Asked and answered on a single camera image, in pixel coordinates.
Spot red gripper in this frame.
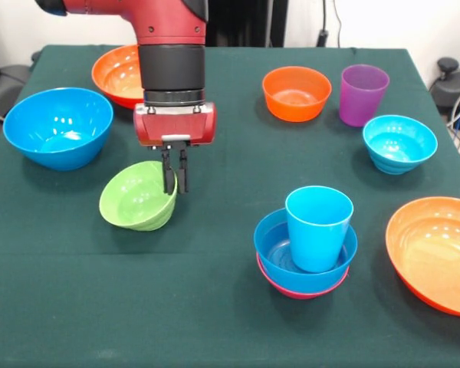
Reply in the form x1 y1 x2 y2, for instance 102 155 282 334
133 101 217 196

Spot green ribbed bowl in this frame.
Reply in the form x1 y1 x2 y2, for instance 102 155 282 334
99 160 179 232

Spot medium blue bowl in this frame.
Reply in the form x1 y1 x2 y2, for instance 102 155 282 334
253 208 359 295

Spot pink bowl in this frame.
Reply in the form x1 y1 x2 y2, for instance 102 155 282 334
256 252 350 301

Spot blue cup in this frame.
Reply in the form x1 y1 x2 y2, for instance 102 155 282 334
284 186 355 274

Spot purple cup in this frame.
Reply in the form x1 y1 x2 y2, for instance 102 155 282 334
338 64 391 128

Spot large orange bowl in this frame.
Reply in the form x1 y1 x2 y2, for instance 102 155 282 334
91 44 146 110
385 196 460 318

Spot dark green tablecloth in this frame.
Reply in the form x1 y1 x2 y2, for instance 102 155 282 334
0 44 460 368

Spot large blue bowl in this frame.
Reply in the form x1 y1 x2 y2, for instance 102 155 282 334
2 87 115 172

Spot small orange bowl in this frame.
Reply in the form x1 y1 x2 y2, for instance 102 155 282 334
261 66 333 123

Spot light blue ribbed bowl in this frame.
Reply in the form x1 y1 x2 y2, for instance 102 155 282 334
362 115 439 176

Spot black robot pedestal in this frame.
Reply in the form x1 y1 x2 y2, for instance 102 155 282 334
205 0 288 48

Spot black cable with plug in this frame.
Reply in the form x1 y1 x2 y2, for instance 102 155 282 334
316 0 344 48

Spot dark grey pedestal foot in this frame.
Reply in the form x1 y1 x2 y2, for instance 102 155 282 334
429 57 460 118

